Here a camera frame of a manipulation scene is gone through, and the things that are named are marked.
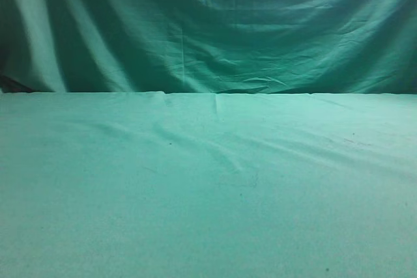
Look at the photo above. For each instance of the green backdrop curtain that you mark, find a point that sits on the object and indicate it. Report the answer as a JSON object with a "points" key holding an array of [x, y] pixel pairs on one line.
{"points": [[214, 46]]}

